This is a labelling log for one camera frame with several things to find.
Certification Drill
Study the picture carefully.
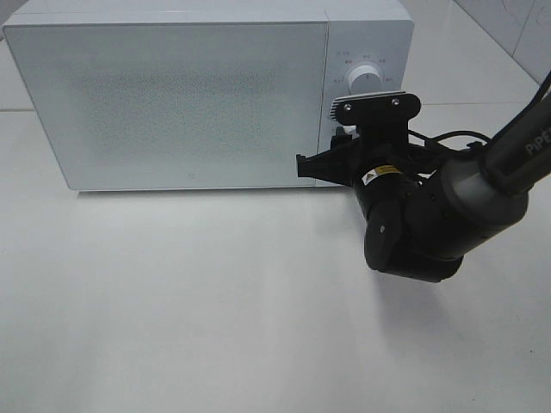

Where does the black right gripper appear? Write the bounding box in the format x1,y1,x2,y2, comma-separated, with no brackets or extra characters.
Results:
295,126,443,220

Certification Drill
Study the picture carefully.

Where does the white microwave door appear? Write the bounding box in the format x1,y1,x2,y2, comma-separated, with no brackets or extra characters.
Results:
5,23,326,191

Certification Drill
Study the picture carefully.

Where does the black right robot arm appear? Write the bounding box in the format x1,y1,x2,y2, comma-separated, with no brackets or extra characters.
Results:
296,91,550,282

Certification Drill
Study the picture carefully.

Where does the upper white microwave knob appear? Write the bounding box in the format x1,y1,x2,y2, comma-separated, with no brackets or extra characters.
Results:
347,63,382,95

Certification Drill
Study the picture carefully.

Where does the white microwave oven body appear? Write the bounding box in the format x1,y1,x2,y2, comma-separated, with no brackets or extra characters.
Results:
8,9,416,194

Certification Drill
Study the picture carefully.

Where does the right wrist camera unit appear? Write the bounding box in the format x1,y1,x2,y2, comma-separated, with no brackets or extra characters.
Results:
329,90,422,132

